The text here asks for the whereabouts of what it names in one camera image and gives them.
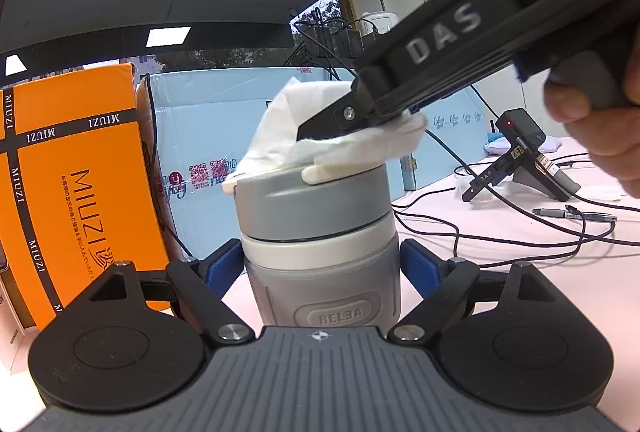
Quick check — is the black device with stand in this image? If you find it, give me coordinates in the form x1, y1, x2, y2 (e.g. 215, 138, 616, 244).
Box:
461, 108, 582, 204

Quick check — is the orange cardboard box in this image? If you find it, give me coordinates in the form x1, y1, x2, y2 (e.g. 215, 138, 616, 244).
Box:
0, 62, 175, 329

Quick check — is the looped black table cable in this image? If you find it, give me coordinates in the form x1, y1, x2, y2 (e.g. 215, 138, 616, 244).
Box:
391, 205, 640, 263

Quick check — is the black marker pen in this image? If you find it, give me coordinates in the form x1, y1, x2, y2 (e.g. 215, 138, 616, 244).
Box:
531, 205, 619, 224

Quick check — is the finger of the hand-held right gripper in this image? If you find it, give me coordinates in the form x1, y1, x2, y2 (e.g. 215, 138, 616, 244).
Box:
296, 80, 374, 142

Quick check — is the white paper tissue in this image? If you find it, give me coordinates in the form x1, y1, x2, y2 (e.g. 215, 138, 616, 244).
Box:
235, 80, 429, 178

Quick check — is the long black table cable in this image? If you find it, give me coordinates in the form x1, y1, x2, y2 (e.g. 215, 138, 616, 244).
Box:
422, 127, 618, 248

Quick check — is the small crumpled white paper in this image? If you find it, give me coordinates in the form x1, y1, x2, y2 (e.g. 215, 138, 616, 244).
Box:
452, 173, 478, 201

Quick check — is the black cable with plug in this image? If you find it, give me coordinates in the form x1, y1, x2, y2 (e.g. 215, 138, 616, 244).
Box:
142, 72, 197, 263

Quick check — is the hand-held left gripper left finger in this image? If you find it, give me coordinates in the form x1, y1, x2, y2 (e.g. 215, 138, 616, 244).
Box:
90, 239, 252, 346

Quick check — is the pale cloth bundle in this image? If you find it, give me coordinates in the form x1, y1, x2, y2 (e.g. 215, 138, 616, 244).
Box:
484, 132, 518, 157

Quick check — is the small light blue carton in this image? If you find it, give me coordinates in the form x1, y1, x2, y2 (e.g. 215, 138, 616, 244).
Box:
402, 80, 502, 190

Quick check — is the row of black chargers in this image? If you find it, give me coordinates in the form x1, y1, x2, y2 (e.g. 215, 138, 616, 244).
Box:
292, 10, 383, 60

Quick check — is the person's right hand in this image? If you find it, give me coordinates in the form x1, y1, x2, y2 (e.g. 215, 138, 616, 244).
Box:
544, 79, 640, 200

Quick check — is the flat white paper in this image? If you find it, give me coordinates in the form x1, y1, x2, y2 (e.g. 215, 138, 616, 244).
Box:
574, 183, 627, 203

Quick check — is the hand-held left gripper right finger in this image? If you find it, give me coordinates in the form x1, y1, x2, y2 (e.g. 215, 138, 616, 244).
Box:
389, 239, 556, 346

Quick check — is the white kettle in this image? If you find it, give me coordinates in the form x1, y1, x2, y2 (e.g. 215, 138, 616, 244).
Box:
359, 11, 399, 36

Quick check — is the large light blue carton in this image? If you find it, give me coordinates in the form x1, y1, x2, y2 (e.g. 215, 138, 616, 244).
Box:
136, 67, 408, 263

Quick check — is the grey insulated container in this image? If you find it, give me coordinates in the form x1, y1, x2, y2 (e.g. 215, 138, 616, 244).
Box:
222, 157, 402, 332

